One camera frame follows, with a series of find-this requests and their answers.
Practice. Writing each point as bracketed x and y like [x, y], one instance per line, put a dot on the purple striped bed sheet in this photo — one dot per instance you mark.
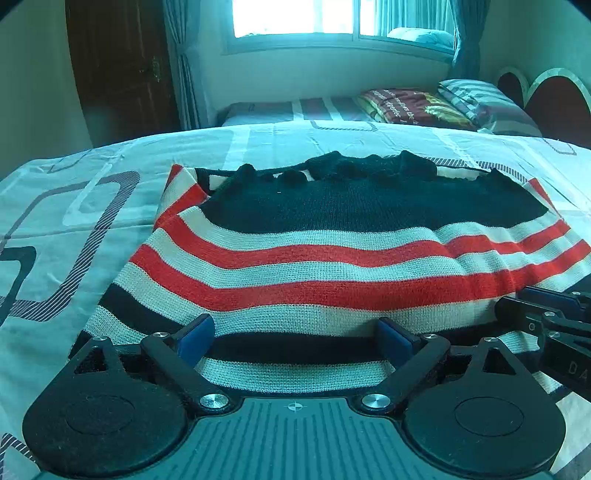
[277, 113]

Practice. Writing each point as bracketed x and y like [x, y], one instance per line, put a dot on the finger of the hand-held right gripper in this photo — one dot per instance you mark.
[551, 297]
[521, 314]

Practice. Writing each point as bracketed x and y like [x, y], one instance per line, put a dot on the window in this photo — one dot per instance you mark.
[295, 18]

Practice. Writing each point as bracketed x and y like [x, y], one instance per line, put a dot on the blue curtain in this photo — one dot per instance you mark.
[182, 69]
[466, 41]

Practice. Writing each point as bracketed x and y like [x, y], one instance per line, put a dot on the striped pillow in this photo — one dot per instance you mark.
[487, 106]

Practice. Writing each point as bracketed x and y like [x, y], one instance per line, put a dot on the red patterned pillow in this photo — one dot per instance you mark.
[415, 106]

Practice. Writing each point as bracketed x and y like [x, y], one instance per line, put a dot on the bed with patterned sheet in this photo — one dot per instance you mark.
[69, 230]

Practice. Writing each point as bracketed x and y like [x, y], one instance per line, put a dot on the striped knit sweater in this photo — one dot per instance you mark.
[332, 267]

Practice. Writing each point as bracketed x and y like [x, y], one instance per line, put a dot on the dark wooden door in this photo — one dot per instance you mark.
[120, 78]

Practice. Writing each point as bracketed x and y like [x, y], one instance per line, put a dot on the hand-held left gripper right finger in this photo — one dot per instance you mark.
[392, 341]

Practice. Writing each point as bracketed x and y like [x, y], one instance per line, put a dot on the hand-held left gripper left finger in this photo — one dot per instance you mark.
[196, 339]

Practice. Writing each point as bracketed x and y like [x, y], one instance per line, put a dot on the red scalloped headboard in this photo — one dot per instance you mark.
[558, 104]

